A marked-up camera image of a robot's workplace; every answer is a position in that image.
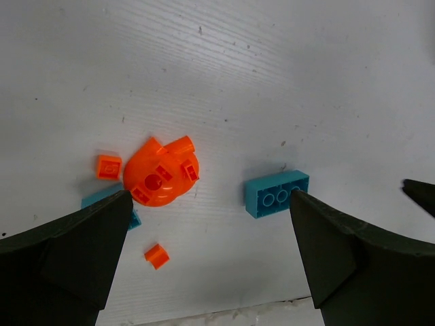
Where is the orange round lego piece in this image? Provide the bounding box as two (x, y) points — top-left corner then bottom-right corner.
(123, 136), (199, 207)

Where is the tiny orange lego piece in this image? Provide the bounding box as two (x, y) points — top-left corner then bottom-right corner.
(144, 244), (170, 270)

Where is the small orange square lego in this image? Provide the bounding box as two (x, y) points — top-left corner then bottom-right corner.
(96, 155), (122, 181)

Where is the teal small lego brick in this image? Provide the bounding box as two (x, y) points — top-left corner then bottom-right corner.
(81, 183), (141, 230)

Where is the teal long lego brick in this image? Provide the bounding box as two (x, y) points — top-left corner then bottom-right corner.
(244, 170), (309, 219)

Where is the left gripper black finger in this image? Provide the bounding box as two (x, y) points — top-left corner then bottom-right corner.
(290, 190), (434, 325)
(1, 191), (133, 325)

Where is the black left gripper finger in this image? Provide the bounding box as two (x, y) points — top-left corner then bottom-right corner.
(402, 179), (435, 217)

